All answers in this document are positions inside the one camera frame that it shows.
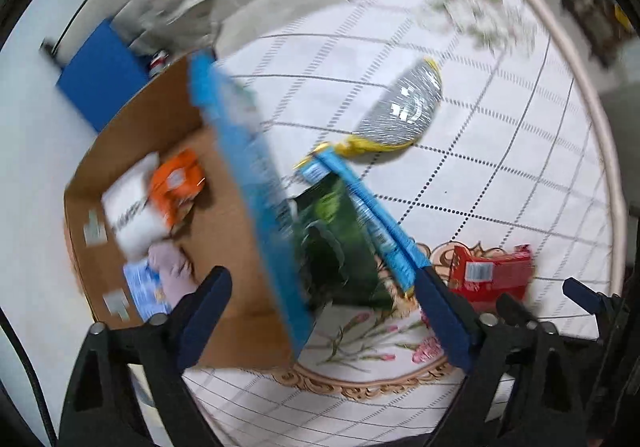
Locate long blue snack packet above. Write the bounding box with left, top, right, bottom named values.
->
left=293, top=150, right=430, bottom=299

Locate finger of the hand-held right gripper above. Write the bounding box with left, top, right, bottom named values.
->
left=495, top=292, right=541, bottom=325
left=562, top=277, right=617, bottom=314

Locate black cable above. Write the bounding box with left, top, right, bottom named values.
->
left=41, top=0, right=128, bottom=59

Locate white checked floral tablecloth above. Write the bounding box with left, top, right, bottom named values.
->
left=181, top=0, right=627, bottom=447

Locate red snack packet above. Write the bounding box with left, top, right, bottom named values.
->
left=447, top=244, right=535, bottom=312

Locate dark clutter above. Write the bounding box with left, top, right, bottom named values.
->
left=539, top=0, right=637, bottom=69

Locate white snack packet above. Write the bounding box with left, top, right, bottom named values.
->
left=101, top=152, right=166, bottom=260

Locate grey and yellow snack packet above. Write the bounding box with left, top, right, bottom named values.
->
left=314, top=57, right=444, bottom=159

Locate orange snack packet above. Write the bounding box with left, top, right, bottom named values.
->
left=149, top=150, right=206, bottom=228

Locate pale pink soft packet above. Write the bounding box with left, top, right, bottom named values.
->
left=148, top=242, right=198, bottom=310

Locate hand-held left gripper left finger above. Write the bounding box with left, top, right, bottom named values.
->
left=59, top=265, right=234, bottom=447

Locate flat blue box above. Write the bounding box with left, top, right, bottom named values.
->
left=55, top=19, right=152, bottom=133

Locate cardboard box with blue flap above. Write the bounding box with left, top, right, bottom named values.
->
left=62, top=50, right=321, bottom=371

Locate light blue printed packet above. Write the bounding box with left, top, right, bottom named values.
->
left=123, top=259, right=173, bottom=323

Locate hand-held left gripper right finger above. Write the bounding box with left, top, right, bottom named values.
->
left=413, top=265, right=587, bottom=447

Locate dark green snack packet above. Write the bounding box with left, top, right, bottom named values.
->
left=289, top=173, right=397, bottom=312

